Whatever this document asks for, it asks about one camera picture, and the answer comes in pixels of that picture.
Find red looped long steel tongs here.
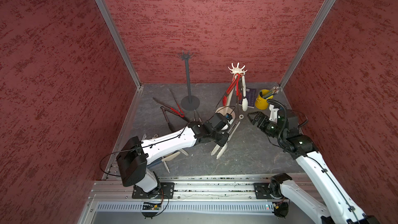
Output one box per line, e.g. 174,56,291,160
216,73,244,110

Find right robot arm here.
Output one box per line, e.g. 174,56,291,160
247,100,379,224

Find bundle of pencils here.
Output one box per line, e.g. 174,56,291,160
262,86,281,99

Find dark grey utensil rack stand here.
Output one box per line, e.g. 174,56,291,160
180,51,200,111

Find small red silicone tongs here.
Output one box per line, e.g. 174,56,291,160
222,74,241,106

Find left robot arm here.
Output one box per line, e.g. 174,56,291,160
116,113,234,198

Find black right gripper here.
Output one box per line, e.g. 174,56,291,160
246,110,286,140

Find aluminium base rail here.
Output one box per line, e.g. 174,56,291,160
78,174,278,224

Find scalloped steel serving tongs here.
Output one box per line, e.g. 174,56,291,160
210,114,245,160

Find pink handled tweezers tongs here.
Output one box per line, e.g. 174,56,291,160
194,110,202,122

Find cream blue handled tongs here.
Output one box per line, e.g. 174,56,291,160
160,149,189,173

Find aluminium corner post right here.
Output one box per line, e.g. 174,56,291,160
279,0,336,89

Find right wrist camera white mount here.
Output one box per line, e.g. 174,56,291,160
269,104,279,123

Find purple book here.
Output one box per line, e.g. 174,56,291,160
246,88,257,108

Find aluminium corner post left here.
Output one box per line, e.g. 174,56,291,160
95,0,142,89

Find long red handled steel tongs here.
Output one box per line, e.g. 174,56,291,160
152,88,187,119

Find aluminium corner post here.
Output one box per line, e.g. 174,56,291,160
279,0,336,89
95,0,142,89

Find cream utensil rack stand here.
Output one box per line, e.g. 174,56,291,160
215,62,247,119

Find yellow metal pencil bucket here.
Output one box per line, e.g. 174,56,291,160
255,89,273,110

